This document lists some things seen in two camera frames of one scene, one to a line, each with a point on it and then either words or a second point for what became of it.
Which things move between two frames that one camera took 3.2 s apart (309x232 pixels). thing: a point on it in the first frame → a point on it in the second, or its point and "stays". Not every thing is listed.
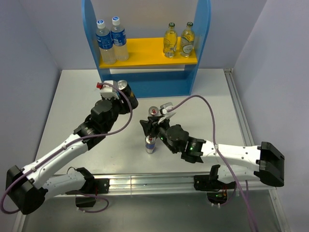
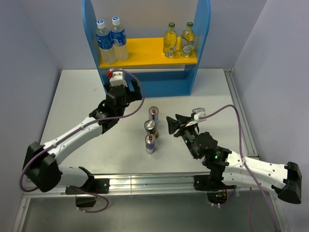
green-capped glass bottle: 187,40 stays
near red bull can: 150,144 stays
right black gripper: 147,125 → 173,124
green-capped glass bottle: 170,41 stays
